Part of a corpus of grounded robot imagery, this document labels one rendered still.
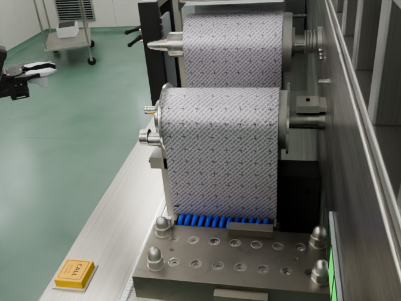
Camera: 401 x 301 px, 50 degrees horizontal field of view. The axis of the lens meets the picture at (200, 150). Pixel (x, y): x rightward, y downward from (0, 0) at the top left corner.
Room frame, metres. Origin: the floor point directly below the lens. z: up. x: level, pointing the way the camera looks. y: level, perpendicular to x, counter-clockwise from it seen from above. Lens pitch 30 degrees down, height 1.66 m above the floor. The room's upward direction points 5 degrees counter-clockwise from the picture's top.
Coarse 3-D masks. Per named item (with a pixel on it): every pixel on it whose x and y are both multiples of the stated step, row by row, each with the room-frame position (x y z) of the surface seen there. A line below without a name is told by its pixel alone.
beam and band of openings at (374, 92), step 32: (352, 0) 0.66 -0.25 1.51; (384, 0) 0.39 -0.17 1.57; (352, 32) 0.66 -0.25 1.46; (384, 32) 0.37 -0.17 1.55; (352, 64) 0.54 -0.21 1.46; (384, 64) 0.37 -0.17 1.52; (384, 96) 0.37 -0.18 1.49; (384, 128) 0.36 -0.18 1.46; (384, 160) 0.31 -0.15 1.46; (384, 192) 0.28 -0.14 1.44
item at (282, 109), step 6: (282, 90) 0.83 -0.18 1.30; (282, 96) 0.79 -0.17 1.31; (282, 102) 0.78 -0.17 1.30; (282, 108) 0.77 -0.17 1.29; (282, 114) 0.76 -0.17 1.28; (282, 120) 0.76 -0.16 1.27; (282, 126) 0.75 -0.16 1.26; (282, 132) 0.75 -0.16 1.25; (282, 138) 0.76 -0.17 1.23; (282, 144) 0.77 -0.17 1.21
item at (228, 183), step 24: (168, 168) 0.80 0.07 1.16; (192, 168) 0.79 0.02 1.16; (216, 168) 0.78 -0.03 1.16; (240, 168) 0.77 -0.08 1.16; (264, 168) 0.76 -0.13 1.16; (192, 192) 0.79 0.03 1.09; (216, 192) 0.78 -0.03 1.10; (240, 192) 0.77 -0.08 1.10; (264, 192) 0.76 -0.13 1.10; (240, 216) 0.77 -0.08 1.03; (264, 216) 0.76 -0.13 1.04
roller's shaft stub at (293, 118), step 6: (294, 114) 0.80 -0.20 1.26; (300, 114) 0.79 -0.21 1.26; (306, 114) 0.79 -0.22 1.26; (312, 114) 0.79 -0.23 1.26; (318, 114) 0.78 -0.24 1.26; (324, 114) 0.78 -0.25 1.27; (294, 120) 0.79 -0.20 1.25; (300, 120) 0.79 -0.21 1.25; (306, 120) 0.78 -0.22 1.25; (312, 120) 0.78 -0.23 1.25; (318, 120) 0.78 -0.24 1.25; (324, 120) 0.77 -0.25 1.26; (312, 126) 0.79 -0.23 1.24; (318, 126) 0.78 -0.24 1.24; (324, 126) 0.77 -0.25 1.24
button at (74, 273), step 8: (64, 264) 0.78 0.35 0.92; (72, 264) 0.78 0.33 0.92; (80, 264) 0.78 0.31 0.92; (88, 264) 0.78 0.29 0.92; (64, 272) 0.75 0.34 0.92; (72, 272) 0.75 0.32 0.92; (80, 272) 0.75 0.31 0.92; (88, 272) 0.76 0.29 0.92; (56, 280) 0.73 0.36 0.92; (64, 280) 0.73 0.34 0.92; (72, 280) 0.73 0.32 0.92; (80, 280) 0.73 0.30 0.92
